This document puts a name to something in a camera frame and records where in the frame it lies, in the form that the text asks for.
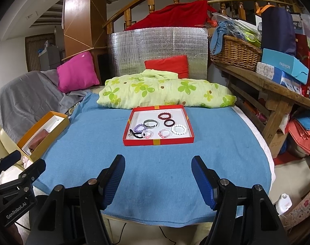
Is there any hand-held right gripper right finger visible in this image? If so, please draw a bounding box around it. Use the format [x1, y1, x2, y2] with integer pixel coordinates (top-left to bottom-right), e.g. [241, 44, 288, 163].
[191, 156, 288, 245]

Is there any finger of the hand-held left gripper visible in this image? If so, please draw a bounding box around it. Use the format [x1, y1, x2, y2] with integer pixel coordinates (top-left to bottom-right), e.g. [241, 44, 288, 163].
[0, 159, 46, 193]
[0, 150, 22, 184]

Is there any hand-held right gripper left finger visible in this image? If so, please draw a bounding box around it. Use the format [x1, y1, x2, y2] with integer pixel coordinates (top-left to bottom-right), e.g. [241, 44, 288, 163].
[25, 154, 126, 245]

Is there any black hair tie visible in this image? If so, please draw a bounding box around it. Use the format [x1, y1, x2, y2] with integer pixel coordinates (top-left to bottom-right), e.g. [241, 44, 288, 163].
[128, 130, 145, 140]

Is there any white bead bracelet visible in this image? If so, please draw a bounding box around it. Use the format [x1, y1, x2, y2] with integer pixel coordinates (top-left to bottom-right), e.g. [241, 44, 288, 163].
[171, 124, 188, 135]

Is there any grey green bangle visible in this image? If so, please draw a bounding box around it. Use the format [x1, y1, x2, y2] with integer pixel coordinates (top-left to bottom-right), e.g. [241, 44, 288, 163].
[143, 119, 159, 129]

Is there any red box with white inside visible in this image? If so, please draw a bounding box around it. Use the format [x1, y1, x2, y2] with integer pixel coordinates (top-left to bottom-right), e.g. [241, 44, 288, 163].
[123, 105, 195, 146]

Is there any brown leather pouch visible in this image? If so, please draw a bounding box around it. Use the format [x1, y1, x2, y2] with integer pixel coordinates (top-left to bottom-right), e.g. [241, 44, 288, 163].
[29, 130, 49, 151]

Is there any orange box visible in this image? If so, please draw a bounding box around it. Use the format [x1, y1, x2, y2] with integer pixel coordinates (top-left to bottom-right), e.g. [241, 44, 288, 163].
[17, 111, 70, 162]

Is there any blue blanket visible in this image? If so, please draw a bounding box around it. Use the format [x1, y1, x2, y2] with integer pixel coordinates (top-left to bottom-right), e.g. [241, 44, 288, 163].
[32, 92, 274, 227]

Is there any grey cloth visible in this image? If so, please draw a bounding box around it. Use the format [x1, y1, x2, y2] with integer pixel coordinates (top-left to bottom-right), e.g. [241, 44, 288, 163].
[0, 70, 90, 143]

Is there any brown cardboard box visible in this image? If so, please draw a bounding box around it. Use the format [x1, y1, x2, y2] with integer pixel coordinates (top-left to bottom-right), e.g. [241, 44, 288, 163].
[267, 130, 288, 159]

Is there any white plastic bottle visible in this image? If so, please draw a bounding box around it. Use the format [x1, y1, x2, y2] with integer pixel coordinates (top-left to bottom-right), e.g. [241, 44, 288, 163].
[275, 193, 293, 216]

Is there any green floral pillow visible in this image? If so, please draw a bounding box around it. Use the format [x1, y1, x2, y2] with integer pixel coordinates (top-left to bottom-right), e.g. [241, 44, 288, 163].
[97, 69, 237, 109]

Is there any floral cardboard box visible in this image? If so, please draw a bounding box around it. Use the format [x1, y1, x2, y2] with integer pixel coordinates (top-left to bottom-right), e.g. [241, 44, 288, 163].
[283, 191, 310, 230]

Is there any magenta pillow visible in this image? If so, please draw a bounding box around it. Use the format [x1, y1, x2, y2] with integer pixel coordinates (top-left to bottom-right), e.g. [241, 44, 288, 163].
[57, 51, 100, 94]

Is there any brown curtain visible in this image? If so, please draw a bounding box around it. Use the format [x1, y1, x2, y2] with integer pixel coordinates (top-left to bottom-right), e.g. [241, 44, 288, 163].
[25, 34, 56, 71]

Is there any grey cabinet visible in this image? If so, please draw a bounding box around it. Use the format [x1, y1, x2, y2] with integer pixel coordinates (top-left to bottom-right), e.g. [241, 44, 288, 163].
[39, 46, 61, 70]

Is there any stack of folded cloths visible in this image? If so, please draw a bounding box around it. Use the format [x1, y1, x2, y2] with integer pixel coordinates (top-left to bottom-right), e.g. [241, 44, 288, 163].
[288, 111, 310, 156]

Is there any wooden bench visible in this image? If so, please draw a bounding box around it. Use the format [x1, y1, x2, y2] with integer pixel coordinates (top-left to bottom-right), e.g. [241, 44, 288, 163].
[211, 59, 310, 146]

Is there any small red cushion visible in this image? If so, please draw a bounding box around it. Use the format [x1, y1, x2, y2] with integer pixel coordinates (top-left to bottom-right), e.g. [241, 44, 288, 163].
[144, 55, 189, 79]

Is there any white floral box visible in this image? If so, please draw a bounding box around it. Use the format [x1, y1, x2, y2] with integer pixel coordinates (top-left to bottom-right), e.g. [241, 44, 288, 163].
[256, 62, 302, 94]

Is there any silver foil insulation board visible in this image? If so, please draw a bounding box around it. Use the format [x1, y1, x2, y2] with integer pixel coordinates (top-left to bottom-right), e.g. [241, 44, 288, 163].
[108, 26, 209, 81]

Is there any wicker basket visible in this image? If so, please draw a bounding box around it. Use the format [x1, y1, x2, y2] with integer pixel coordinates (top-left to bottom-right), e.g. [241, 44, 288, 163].
[209, 34, 263, 72]

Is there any light blue cardboard box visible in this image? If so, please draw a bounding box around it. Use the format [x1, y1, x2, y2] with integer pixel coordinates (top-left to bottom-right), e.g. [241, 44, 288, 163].
[261, 48, 310, 85]

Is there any blue cloth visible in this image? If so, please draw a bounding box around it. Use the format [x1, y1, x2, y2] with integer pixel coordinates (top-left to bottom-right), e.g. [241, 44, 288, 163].
[210, 20, 237, 55]

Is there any red paper bag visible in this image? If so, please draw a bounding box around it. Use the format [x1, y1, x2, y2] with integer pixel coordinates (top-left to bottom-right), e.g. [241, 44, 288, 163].
[295, 33, 310, 99]

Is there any brown wooden column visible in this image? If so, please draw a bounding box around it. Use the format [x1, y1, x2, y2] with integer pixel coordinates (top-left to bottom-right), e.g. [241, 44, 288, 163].
[64, 0, 107, 57]

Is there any navy bag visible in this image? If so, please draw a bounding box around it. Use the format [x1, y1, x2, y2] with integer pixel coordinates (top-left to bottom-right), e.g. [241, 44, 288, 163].
[261, 5, 297, 57]

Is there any red fabric on box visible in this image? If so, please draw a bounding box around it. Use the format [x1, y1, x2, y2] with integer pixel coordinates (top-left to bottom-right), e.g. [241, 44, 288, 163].
[124, 0, 212, 31]

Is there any wooden stair railing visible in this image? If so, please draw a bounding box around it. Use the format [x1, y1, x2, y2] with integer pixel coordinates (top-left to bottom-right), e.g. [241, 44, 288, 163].
[103, 0, 298, 35]

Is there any black cable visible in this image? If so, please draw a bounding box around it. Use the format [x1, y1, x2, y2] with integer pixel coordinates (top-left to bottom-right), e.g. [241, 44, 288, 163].
[158, 226, 177, 245]

